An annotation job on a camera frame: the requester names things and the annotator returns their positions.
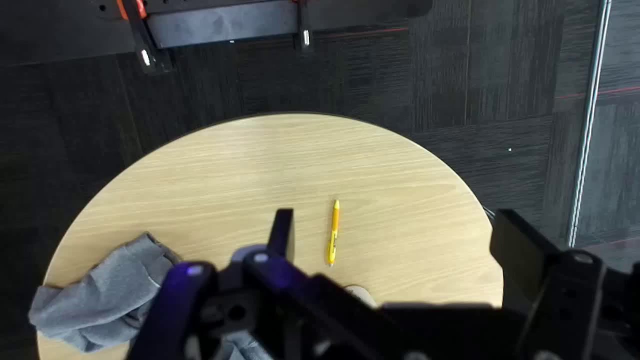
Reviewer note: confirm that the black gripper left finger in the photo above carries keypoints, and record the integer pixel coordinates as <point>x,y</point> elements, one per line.
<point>170,329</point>

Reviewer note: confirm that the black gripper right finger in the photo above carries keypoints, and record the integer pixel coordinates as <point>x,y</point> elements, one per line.
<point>565,288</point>

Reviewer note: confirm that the grey towel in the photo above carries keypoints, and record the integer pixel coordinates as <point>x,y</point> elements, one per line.
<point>109,305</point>

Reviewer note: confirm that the yellow pen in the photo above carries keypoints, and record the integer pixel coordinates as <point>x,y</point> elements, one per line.
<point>334,232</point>

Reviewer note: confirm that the round wooden table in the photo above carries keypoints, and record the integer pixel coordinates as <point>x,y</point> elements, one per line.
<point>410,226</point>

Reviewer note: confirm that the black perforated mounting board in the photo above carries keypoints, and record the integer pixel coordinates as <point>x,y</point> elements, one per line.
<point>49,30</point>

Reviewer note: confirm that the orange handled clamp upper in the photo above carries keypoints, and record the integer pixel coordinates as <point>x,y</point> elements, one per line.
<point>135,15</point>

